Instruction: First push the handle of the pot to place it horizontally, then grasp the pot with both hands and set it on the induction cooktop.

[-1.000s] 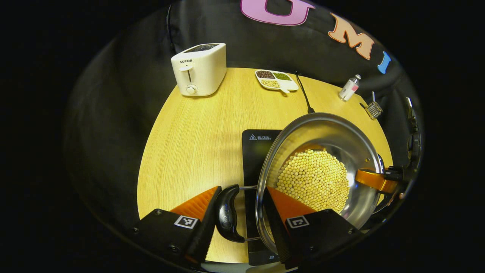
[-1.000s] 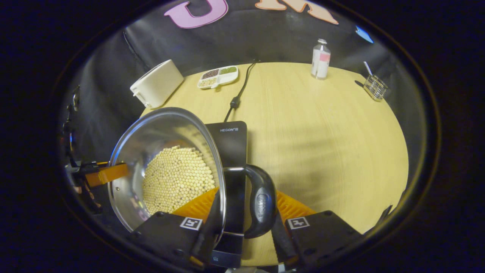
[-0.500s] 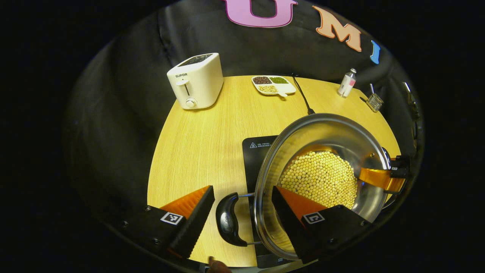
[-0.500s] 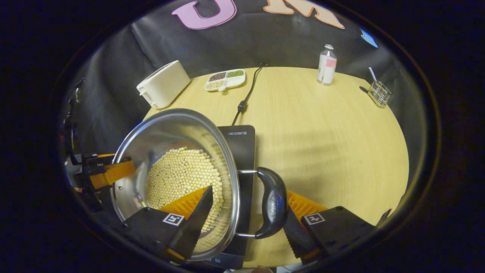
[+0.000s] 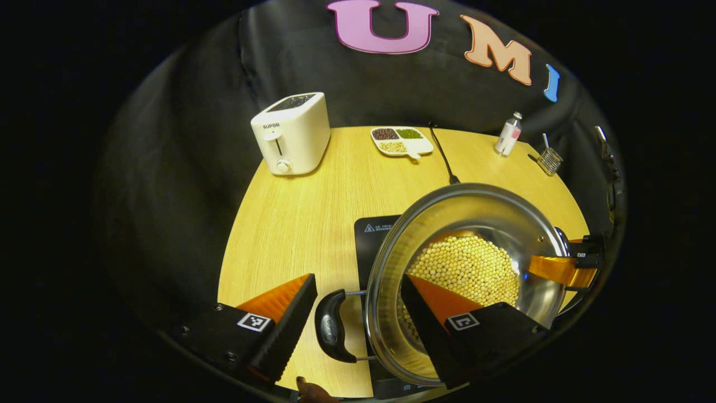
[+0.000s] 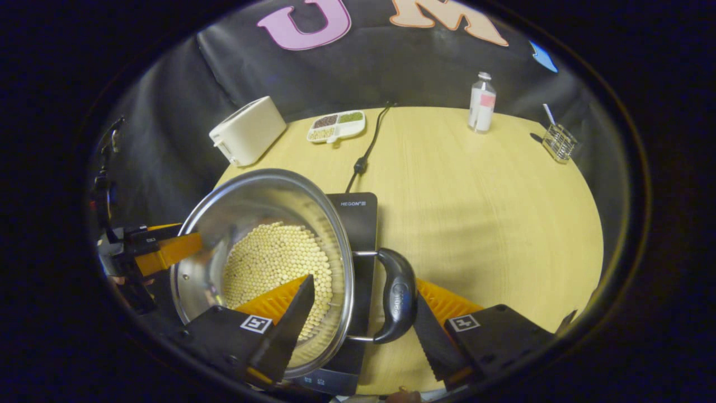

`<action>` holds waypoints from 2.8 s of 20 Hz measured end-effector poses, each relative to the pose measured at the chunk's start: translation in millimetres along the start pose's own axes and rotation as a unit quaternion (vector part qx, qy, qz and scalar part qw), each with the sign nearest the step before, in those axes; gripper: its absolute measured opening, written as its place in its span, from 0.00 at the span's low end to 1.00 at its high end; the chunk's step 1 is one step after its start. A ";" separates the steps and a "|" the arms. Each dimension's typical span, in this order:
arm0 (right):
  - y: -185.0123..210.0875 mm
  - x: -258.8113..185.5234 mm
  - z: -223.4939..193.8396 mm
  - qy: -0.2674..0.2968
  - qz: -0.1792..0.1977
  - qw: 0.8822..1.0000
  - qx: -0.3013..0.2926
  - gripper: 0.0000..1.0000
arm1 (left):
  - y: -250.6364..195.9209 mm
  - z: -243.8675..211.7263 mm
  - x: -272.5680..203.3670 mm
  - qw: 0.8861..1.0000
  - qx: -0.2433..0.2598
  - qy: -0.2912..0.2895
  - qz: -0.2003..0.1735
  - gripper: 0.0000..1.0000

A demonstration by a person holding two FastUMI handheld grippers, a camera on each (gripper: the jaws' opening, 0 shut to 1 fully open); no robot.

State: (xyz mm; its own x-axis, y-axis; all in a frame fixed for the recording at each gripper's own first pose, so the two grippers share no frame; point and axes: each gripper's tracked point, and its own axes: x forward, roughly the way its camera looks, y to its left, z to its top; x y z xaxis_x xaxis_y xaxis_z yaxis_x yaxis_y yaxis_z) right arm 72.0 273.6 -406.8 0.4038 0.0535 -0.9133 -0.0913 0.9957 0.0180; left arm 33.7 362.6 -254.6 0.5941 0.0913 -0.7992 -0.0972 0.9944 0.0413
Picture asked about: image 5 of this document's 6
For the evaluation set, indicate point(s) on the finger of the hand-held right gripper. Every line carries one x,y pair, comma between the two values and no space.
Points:
554,268

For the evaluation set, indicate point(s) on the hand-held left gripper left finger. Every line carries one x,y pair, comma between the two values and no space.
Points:
291,330

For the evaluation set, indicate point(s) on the clear bottle with pink label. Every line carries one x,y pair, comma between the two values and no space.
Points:
508,137

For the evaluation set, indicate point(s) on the thin white stick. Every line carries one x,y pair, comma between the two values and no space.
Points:
546,141

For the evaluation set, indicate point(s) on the white divided dish of beans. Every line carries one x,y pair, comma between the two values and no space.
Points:
417,146

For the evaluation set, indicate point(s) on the white toaster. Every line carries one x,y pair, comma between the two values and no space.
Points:
296,134

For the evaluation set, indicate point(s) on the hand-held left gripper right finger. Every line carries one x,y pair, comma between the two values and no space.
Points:
423,330

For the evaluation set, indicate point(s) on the black induction cooktop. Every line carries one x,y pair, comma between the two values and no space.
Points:
372,246

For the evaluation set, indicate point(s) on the heap of yellow soybeans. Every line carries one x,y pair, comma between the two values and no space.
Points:
470,268

